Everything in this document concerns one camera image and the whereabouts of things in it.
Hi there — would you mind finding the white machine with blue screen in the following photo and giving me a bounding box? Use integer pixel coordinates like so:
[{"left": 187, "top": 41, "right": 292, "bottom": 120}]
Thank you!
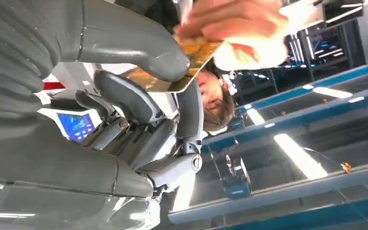
[{"left": 37, "top": 95, "right": 104, "bottom": 144}]

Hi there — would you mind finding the ribbed grey right arm sleeve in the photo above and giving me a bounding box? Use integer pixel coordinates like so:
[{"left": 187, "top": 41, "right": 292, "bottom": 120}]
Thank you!
[{"left": 0, "top": 0, "right": 62, "bottom": 120}]

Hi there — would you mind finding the long ceiling light panel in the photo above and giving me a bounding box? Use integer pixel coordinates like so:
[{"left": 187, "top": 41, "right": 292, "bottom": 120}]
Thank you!
[
  {"left": 246, "top": 108, "right": 266, "bottom": 127},
  {"left": 273, "top": 133, "right": 329, "bottom": 180},
  {"left": 312, "top": 86, "right": 353, "bottom": 99}
]

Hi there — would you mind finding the blue overhead beam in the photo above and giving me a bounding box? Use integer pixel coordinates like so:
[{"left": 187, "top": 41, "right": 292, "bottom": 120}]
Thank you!
[
  {"left": 234, "top": 64, "right": 368, "bottom": 112},
  {"left": 202, "top": 86, "right": 368, "bottom": 154},
  {"left": 217, "top": 196, "right": 368, "bottom": 230}
]

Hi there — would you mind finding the person's hand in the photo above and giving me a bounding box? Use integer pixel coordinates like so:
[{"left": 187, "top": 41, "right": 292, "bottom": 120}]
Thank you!
[{"left": 172, "top": 0, "right": 290, "bottom": 72}]

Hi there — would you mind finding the person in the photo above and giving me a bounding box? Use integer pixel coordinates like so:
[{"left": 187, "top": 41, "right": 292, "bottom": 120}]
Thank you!
[{"left": 117, "top": 0, "right": 236, "bottom": 133}]

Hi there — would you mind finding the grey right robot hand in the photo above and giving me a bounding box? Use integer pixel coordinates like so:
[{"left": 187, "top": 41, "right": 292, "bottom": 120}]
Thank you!
[{"left": 0, "top": 0, "right": 204, "bottom": 230}]

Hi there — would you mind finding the red barrier strip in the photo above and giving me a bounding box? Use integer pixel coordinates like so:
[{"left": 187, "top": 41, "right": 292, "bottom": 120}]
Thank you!
[{"left": 42, "top": 81, "right": 67, "bottom": 91}]

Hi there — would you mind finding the blue hoist box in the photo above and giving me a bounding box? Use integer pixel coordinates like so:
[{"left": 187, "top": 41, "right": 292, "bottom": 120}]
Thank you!
[{"left": 213, "top": 151, "right": 253, "bottom": 201}]

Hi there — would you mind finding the grey overhead rail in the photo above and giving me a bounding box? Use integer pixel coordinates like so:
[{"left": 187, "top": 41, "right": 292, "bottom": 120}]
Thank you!
[{"left": 168, "top": 161, "right": 368, "bottom": 225}]

